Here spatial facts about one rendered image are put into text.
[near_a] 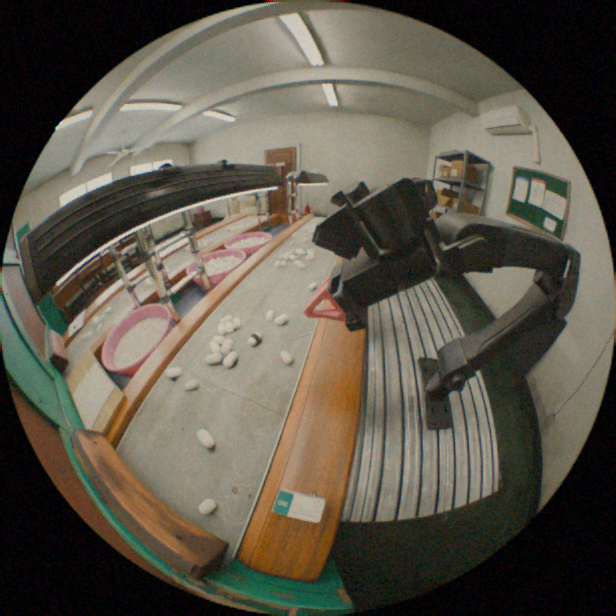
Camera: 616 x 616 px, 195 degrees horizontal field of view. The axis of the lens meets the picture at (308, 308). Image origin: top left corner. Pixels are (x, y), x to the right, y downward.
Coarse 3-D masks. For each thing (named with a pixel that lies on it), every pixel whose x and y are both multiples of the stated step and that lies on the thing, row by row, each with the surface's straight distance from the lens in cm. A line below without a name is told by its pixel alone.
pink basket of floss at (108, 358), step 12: (132, 312) 74; (156, 312) 69; (120, 324) 74; (132, 324) 75; (168, 324) 55; (108, 336) 72; (120, 336) 74; (108, 348) 70; (108, 360) 66; (144, 360) 53; (120, 372) 58; (132, 372) 57
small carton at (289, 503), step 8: (280, 496) 28; (288, 496) 27; (296, 496) 27; (304, 496) 27; (312, 496) 29; (280, 504) 28; (288, 504) 28; (296, 504) 28; (304, 504) 28; (312, 504) 28; (320, 504) 28; (280, 512) 28; (288, 512) 28; (296, 512) 28; (304, 512) 28; (312, 512) 28; (320, 512) 28; (312, 520) 28
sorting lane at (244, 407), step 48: (288, 240) 102; (240, 288) 62; (288, 288) 58; (192, 336) 51; (240, 336) 45; (288, 336) 42; (240, 384) 37; (288, 384) 35; (144, 432) 45; (192, 432) 38; (240, 432) 34; (144, 480) 44; (192, 480) 37; (240, 480) 33; (240, 528) 35
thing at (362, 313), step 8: (344, 264) 27; (384, 264) 22; (392, 280) 22; (344, 288) 22; (392, 288) 23; (336, 296) 21; (344, 296) 21; (376, 296) 23; (384, 296) 24; (344, 304) 21; (352, 304) 22; (360, 304) 24; (368, 304) 24; (352, 312) 22; (360, 312) 23; (360, 320) 23; (360, 328) 24
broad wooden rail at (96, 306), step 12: (240, 216) 187; (216, 228) 156; (168, 252) 126; (132, 276) 114; (120, 288) 111; (96, 300) 118; (108, 300) 110; (96, 312) 109; (84, 324) 108; (72, 336) 108
